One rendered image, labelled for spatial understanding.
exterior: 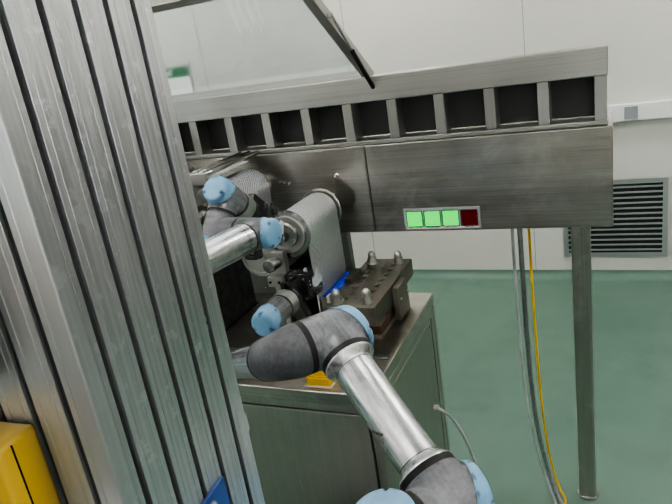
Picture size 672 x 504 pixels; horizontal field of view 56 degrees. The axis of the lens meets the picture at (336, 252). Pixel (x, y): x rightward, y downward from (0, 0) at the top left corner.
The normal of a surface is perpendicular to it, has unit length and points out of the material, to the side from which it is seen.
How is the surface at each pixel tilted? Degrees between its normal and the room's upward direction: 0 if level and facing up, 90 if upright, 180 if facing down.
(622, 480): 0
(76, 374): 90
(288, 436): 90
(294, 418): 90
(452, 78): 90
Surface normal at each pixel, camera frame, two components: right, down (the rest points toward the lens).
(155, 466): 0.93, -0.03
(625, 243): -0.37, 0.35
